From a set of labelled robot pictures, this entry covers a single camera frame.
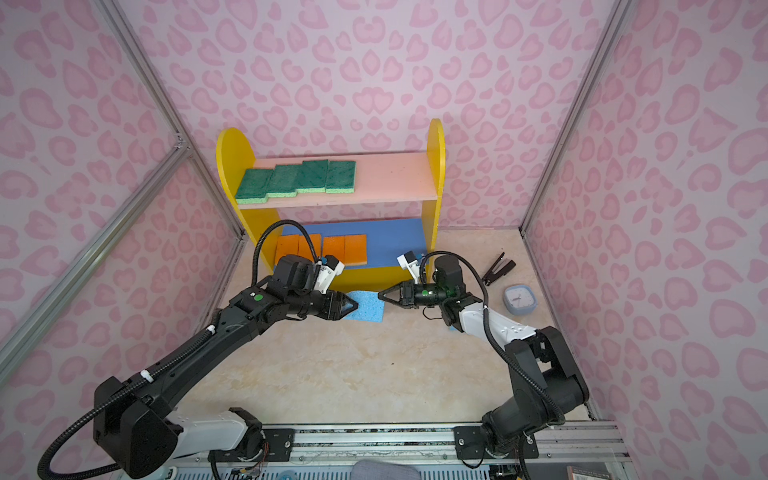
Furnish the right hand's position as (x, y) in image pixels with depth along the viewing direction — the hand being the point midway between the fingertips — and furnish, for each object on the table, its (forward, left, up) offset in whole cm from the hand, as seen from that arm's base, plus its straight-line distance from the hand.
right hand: (384, 297), depth 75 cm
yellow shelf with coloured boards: (+49, -1, -14) cm, 51 cm away
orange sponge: (+22, +17, -6) cm, 29 cm away
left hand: (-1, +8, 0) cm, 8 cm away
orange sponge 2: (+21, +10, -7) cm, 25 cm away
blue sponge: (-2, +3, -2) cm, 4 cm away
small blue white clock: (+12, -42, -19) cm, 48 cm away
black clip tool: (+21, -34, -20) cm, 45 cm away
